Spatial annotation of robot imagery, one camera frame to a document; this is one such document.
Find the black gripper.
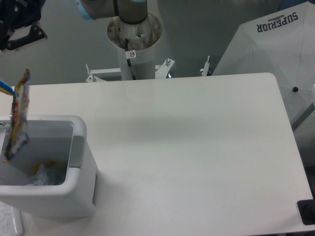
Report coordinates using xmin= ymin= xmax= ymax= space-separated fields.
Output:
xmin=0 ymin=0 xmax=47 ymax=51

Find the blue snack wrapper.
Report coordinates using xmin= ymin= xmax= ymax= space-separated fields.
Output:
xmin=0 ymin=69 xmax=31 ymax=163

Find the clear crushed plastic bottle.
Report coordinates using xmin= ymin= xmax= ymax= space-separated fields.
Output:
xmin=25 ymin=169 xmax=66 ymax=186

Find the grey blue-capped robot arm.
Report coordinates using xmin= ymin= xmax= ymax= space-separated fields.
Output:
xmin=0 ymin=0 xmax=148 ymax=51

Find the white plastic trash can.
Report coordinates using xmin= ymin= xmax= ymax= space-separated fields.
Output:
xmin=0 ymin=115 xmax=98 ymax=217

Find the yellow wrapper in bin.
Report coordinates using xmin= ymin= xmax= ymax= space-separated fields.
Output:
xmin=32 ymin=161 xmax=67 ymax=175

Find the white umbrella with lettering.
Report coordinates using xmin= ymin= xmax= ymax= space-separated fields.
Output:
xmin=213 ymin=2 xmax=315 ymax=122

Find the black device at table edge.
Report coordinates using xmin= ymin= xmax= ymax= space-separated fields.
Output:
xmin=297 ymin=200 xmax=315 ymax=225

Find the white left mounting bracket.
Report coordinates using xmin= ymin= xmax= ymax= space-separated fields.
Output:
xmin=85 ymin=63 xmax=122 ymax=83

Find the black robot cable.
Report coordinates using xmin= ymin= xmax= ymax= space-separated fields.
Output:
xmin=124 ymin=38 xmax=136 ymax=81

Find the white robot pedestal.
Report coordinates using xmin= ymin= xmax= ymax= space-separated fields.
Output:
xmin=107 ymin=13 xmax=162 ymax=81

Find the white right mounting bracket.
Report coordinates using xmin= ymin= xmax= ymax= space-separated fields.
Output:
xmin=200 ymin=56 xmax=212 ymax=76

